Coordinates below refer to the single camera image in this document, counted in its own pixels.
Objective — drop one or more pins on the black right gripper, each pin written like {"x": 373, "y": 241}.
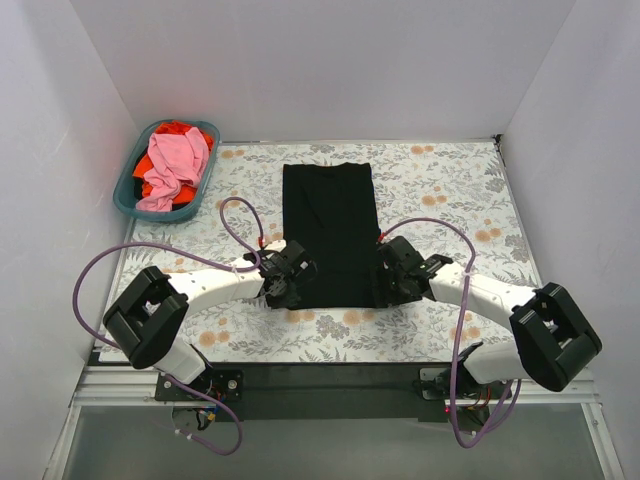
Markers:
{"x": 386, "y": 272}

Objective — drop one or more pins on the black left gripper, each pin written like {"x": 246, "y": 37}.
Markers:
{"x": 298, "y": 270}

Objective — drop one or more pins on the black t shirt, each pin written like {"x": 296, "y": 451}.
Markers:
{"x": 331, "y": 212}

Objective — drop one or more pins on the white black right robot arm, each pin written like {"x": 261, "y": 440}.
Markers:
{"x": 552, "y": 341}

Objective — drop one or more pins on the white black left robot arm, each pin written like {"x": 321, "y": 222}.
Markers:
{"x": 145, "y": 320}

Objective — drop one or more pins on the floral patterned table mat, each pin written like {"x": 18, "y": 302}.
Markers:
{"x": 446, "y": 198}

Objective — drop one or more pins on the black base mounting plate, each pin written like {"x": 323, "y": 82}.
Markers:
{"x": 329, "y": 391}

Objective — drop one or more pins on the pink t shirt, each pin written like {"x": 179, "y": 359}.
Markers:
{"x": 172, "y": 165}

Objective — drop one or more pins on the teal plastic laundry basket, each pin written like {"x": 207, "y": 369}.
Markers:
{"x": 123, "y": 194}

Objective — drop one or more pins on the orange t shirt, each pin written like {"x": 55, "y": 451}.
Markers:
{"x": 145, "y": 170}

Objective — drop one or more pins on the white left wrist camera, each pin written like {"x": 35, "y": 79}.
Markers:
{"x": 277, "y": 245}

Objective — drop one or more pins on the aluminium frame rail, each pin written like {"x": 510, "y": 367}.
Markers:
{"x": 120, "y": 426}

